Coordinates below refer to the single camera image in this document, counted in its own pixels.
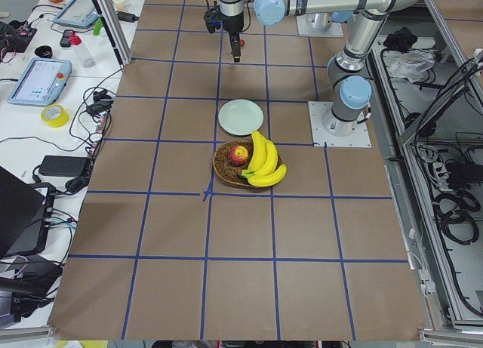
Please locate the clear plastic bottle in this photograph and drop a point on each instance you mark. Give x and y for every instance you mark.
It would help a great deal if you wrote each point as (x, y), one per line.
(81, 51)

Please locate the black laptop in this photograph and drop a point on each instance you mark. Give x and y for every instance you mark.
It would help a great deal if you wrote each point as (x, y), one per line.
(25, 210)

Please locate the light green plate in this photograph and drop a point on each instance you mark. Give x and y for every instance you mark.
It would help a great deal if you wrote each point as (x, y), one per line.
(240, 117)

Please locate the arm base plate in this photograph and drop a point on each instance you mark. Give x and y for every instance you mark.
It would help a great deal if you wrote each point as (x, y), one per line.
(327, 131)

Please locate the yellow tape roll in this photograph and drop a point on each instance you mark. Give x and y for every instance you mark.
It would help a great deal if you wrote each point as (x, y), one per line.
(55, 116)

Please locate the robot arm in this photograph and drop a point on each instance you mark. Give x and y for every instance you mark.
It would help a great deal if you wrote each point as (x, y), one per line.
(351, 91)

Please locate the near blue teach pendant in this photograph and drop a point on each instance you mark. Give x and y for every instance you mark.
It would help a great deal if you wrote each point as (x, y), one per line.
(41, 83)

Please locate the aluminium frame post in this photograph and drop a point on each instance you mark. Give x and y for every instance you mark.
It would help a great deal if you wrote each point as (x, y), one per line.
(106, 12)

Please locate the brown wicker basket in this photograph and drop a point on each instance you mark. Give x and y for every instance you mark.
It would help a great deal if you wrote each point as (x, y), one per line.
(224, 169)

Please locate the far blue teach pendant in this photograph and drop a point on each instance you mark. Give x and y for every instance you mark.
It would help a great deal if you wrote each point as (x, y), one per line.
(78, 14)

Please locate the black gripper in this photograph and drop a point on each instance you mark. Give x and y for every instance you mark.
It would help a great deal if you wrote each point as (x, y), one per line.
(233, 24)

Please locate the black power adapter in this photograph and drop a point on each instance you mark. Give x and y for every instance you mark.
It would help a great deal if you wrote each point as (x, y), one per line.
(63, 166)

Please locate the yellow banana bunch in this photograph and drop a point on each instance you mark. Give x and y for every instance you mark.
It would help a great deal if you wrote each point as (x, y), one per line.
(263, 169)

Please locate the red apple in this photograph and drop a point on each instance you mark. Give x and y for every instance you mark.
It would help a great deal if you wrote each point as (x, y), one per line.
(238, 155)

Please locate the blue teach pendant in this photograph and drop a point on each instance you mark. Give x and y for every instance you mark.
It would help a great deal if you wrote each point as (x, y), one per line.
(78, 14)
(41, 83)

